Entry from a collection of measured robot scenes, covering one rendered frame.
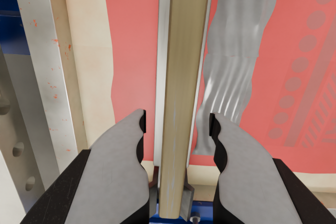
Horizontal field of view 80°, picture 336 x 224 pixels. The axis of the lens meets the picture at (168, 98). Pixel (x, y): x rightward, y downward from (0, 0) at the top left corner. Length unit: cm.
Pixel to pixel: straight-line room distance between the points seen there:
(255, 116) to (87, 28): 28
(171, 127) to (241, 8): 17
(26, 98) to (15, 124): 137
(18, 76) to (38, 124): 38
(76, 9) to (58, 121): 16
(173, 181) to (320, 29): 27
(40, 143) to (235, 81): 173
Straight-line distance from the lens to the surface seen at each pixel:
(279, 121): 37
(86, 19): 30
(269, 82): 33
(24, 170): 38
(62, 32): 29
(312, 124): 40
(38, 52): 30
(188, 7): 17
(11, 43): 41
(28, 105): 174
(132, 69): 30
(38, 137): 187
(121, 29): 29
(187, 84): 19
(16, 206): 41
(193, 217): 41
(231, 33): 28
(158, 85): 26
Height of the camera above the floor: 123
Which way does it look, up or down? 64 degrees down
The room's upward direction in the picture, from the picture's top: 177 degrees counter-clockwise
